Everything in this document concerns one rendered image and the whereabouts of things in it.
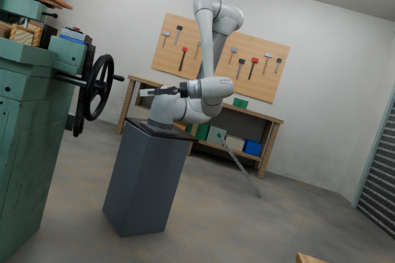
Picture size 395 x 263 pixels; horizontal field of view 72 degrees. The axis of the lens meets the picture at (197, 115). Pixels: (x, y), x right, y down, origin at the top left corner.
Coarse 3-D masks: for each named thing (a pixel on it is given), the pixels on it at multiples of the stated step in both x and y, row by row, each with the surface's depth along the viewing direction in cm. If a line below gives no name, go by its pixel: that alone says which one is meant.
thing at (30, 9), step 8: (8, 0) 106; (16, 0) 106; (24, 0) 106; (32, 0) 106; (8, 8) 106; (16, 8) 106; (24, 8) 106; (32, 8) 106; (40, 8) 108; (24, 16) 108; (32, 16) 107; (40, 16) 109
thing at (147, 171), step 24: (120, 144) 171; (144, 144) 151; (168, 144) 158; (120, 168) 166; (144, 168) 152; (168, 168) 163; (120, 192) 162; (144, 192) 156; (168, 192) 167; (120, 216) 158; (144, 216) 160; (168, 216) 172
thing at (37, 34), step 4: (36, 28) 106; (40, 28) 106; (36, 32) 106; (40, 32) 107; (36, 36) 106; (40, 36) 108; (36, 40) 107; (40, 40) 109; (32, 44) 107; (36, 44) 107; (44, 48) 113
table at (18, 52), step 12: (0, 36) 90; (0, 48) 84; (12, 48) 84; (24, 48) 85; (36, 48) 92; (12, 60) 85; (24, 60) 87; (36, 60) 94; (48, 60) 102; (72, 72) 106
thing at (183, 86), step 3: (180, 84) 125; (183, 84) 125; (186, 84) 125; (180, 87) 124; (183, 87) 124; (186, 87) 124; (180, 90) 124; (183, 90) 124; (186, 90) 124; (180, 93) 124; (183, 93) 124; (186, 93) 125; (180, 96) 126; (183, 96) 126; (186, 96) 126
